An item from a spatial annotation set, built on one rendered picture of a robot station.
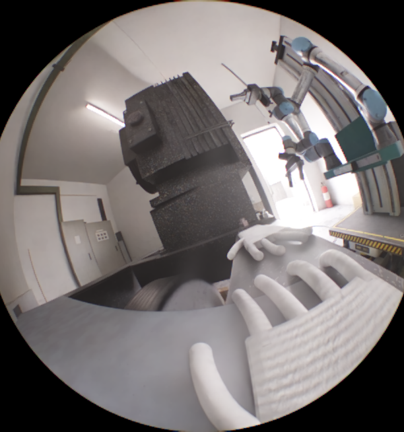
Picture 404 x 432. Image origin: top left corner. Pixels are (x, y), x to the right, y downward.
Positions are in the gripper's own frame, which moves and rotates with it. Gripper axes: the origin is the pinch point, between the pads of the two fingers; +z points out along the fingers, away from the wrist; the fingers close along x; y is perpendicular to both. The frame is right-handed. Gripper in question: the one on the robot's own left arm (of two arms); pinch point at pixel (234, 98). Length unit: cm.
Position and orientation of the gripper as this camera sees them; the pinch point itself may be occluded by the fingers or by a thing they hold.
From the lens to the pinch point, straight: 79.5
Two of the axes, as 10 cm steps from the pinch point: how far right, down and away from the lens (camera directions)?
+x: -1.0, 0.1, -9.9
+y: -3.8, -9.2, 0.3
